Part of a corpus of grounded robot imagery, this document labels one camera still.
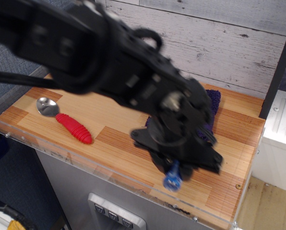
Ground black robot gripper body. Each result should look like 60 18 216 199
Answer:
131 80 223 173

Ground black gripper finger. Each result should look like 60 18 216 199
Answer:
180 164 199 181
150 152 173 173

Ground blue plastic gum container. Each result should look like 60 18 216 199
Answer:
163 161 182 192

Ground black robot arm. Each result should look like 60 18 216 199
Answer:
0 0 223 180

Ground dark purple folded cloth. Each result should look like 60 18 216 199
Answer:
145 90 221 142

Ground silver dispenser button panel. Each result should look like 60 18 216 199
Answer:
88 193 147 230

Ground silver toy fridge cabinet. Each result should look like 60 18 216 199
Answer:
37 151 234 230

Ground white metal side unit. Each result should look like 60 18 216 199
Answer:
252 90 286 190

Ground red handled metal spoon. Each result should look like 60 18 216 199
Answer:
36 97 93 144

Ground dark right frame post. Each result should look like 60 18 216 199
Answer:
259 42 286 119

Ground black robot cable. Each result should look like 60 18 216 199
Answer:
0 69 60 91

